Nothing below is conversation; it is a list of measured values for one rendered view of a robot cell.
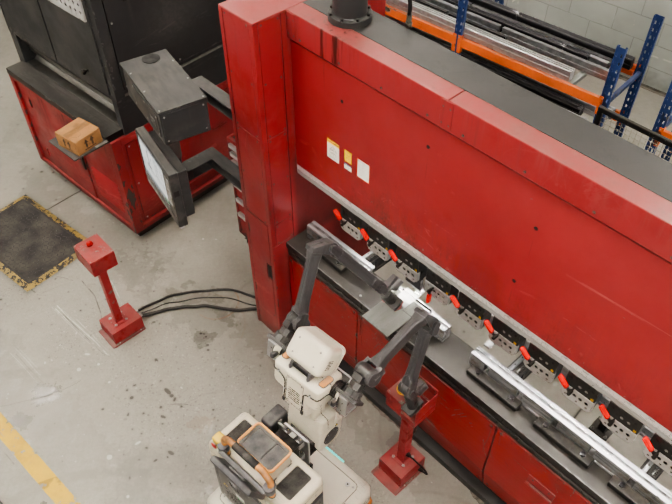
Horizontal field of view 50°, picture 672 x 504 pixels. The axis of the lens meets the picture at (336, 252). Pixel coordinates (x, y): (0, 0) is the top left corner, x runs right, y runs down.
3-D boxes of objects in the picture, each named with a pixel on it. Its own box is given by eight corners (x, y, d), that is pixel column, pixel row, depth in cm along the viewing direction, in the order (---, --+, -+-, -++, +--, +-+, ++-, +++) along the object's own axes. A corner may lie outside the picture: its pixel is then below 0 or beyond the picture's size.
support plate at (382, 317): (361, 316, 367) (361, 315, 366) (397, 290, 379) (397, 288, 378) (387, 337, 358) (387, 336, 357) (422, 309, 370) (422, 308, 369)
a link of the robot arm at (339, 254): (316, 244, 330) (328, 252, 321) (324, 235, 330) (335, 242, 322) (372, 288, 356) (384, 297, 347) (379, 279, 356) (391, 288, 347)
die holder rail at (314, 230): (307, 236, 422) (306, 225, 415) (314, 231, 425) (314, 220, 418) (366, 283, 397) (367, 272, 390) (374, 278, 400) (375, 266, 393)
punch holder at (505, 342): (487, 338, 335) (493, 316, 323) (498, 328, 339) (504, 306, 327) (513, 357, 327) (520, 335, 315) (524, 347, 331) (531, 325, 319)
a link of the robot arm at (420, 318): (419, 298, 323) (435, 308, 317) (426, 313, 333) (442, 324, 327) (350, 370, 313) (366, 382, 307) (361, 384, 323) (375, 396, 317)
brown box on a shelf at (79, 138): (48, 142, 467) (43, 126, 457) (82, 124, 480) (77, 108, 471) (74, 161, 453) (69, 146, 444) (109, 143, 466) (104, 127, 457)
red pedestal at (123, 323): (98, 331, 483) (64, 246, 423) (130, 311, 495) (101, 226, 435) (114, 349, 473) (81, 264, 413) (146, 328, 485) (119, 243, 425)
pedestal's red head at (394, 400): (385, 403, 370) (386, 384, 357) (406, 385, 377) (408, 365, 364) (413, 429, 360) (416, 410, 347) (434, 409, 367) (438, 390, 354)
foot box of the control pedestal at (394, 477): (370, 472, 414) (371, 462, 405) (400, 445, 426) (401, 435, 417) (395, 496, 404) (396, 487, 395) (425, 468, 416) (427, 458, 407)
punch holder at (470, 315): (454, 313, 345) (458, 291, 333) (466, 304, 349) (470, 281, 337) (479, 331, 337) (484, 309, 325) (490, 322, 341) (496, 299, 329)
